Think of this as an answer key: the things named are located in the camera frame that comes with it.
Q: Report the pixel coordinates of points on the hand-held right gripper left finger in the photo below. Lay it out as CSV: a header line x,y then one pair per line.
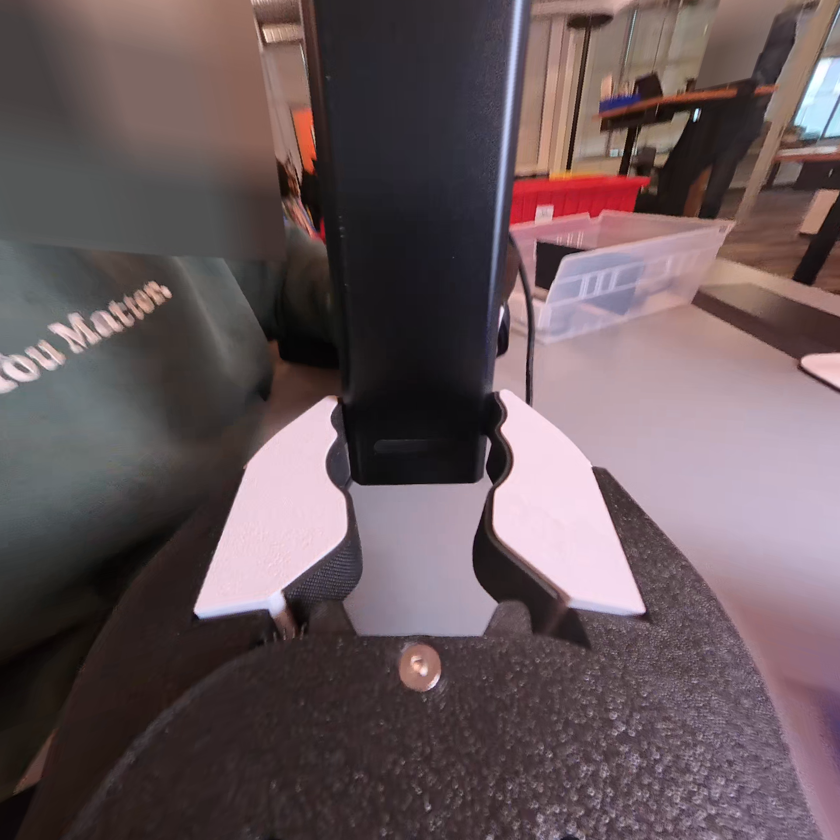
x,y
275,525

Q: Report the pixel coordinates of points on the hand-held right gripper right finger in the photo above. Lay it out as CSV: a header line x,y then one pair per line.
x,y
564,525

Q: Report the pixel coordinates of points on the black USB hub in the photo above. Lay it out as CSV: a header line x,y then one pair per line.
x,y
413,197

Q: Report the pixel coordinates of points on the person's left forearm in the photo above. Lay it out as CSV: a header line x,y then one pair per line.
x,y
302,295

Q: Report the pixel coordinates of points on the black bin divider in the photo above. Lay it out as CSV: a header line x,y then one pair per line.
x,y
554,262

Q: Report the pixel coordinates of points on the clear plastic bin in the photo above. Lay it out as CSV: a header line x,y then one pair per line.
x,y
656,262

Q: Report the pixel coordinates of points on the red plastic bin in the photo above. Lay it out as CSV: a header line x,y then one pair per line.
x,y
571,197

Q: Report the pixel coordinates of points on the yellow plastic bin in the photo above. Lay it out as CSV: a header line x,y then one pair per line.
x,y
571,174

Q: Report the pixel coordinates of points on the black floor lamp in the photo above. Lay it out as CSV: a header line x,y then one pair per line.
x,y
577,98

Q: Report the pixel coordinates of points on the small blue crate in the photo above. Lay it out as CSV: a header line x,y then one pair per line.
x,y
620,102

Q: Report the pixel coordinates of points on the wooden standing desk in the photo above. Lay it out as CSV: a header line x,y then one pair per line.
x,y
656,103

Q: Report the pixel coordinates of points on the wooden desk with black legs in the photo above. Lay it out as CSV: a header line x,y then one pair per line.
x,y
814,155

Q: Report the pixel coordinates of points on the orange wall display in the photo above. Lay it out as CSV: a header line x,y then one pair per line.
x,y
303,141

